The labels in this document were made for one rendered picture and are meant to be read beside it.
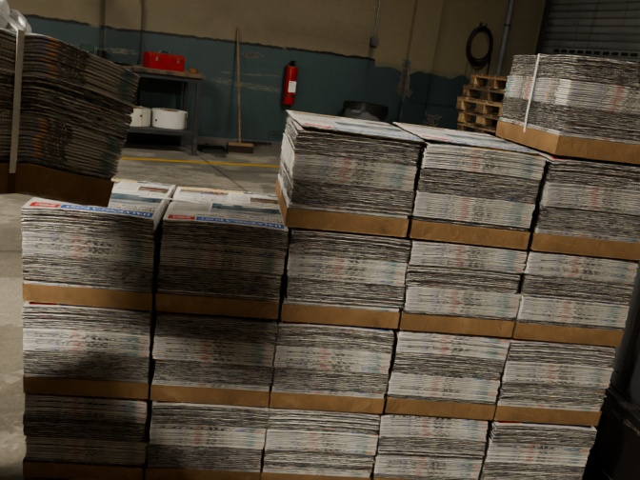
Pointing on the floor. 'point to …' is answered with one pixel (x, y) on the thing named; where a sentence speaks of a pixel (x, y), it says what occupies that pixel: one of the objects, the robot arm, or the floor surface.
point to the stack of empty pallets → (486, 115)
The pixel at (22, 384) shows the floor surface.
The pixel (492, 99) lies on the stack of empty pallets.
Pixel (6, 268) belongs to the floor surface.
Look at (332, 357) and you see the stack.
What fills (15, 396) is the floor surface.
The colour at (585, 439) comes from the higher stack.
